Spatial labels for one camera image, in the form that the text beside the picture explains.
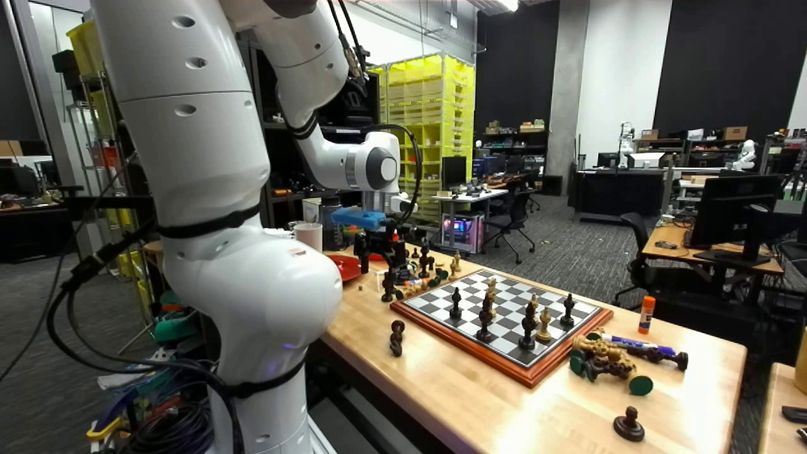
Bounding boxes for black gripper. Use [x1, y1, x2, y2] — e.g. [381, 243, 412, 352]
[354, 211, 412, 275]

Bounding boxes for dark brown chess piece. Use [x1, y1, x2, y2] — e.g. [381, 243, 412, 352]
[387, 318, 409, 359]

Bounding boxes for tall black chess piece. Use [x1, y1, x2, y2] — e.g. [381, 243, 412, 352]
[475, 293, 499, 345]
[518, 296, 539, 352]

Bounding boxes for wooden chessboard with pieces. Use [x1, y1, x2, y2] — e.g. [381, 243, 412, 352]
[388, 265, 616, 389]

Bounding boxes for cream chess pawn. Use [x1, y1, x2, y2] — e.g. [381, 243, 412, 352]
[534, 306, 556, 345]

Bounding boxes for tan chess piece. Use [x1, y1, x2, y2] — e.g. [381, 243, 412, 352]
[578, 335, 637, 381]

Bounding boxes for red shallow dish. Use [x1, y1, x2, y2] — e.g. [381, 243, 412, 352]
[326, 249, 366, 288]

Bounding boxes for white cup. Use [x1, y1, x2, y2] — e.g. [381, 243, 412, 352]
[287, 220, 326, 251]

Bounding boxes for lit computer tower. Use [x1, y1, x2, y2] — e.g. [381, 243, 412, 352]
[438, 211, 487, 257]

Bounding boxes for white table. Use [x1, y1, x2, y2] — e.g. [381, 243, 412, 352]
[429, 185, 511, 217]

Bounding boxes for black mesh office chair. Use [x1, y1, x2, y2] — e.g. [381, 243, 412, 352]
[484, 178, 539, 265]

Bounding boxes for yellow shelf rack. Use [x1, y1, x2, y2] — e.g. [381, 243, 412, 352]
[376, 52, 477, 224]

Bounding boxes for black cabinet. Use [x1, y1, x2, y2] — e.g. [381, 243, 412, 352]
[569, 164, 665, 221]

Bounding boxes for dark office chair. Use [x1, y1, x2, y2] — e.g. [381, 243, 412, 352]
[614, 210, 684, 311]

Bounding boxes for orange white glue stick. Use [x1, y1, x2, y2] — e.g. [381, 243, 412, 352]
[635, 293, 659, 335]

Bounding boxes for purple toy piece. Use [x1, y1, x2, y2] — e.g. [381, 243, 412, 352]
[607, 333, 692, 373]

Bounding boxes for wooden office desk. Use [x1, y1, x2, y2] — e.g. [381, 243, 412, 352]
[640, 220, 788, 277]

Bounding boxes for dark workbench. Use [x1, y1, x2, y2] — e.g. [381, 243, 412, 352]
[0, 197, 86, 263]

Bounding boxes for black computer monitor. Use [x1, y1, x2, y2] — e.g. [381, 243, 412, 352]
[688, 172, 788, 251]

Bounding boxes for yellow storage bins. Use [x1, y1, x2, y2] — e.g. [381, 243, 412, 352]
[66, 19, 117, 81]

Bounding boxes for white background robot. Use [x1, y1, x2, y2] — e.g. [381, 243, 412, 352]
[728, 135, 760, 173]

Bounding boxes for coloured cable heap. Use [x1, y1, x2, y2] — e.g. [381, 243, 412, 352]
[84, 369, 221, 454]

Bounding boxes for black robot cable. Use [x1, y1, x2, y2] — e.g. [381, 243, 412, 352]
[46, 221, 247, 454]

